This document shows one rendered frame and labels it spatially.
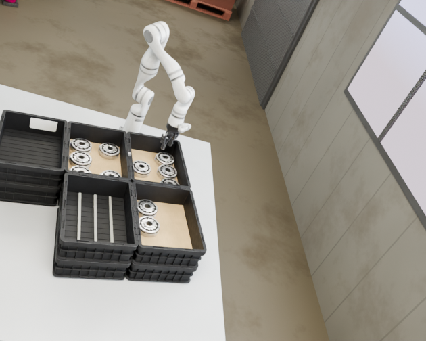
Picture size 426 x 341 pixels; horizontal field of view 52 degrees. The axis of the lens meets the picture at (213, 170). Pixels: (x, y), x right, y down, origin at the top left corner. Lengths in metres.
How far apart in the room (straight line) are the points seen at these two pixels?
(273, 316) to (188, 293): 1.20
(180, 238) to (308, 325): 1.47
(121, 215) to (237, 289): 1.33
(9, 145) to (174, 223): 0.86
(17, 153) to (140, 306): 0.92
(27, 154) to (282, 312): 1.94
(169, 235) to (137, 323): 0.42
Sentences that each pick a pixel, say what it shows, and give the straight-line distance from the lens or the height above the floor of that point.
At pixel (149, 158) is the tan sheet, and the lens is 2.42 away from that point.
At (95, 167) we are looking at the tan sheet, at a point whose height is 0.83.
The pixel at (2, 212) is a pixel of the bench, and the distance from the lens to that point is 2.16.
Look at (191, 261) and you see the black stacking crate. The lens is 1.95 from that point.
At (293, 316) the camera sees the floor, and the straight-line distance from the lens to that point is 3.22.
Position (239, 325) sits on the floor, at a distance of 2.97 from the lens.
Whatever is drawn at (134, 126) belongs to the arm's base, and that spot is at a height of 0.89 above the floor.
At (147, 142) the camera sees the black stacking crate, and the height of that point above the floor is 0.89.
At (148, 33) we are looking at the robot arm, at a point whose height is 1.48.
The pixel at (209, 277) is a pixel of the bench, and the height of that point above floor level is 0.70.
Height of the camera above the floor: 2.25
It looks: 34 degrees down
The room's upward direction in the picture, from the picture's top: 25 degrees clockwise
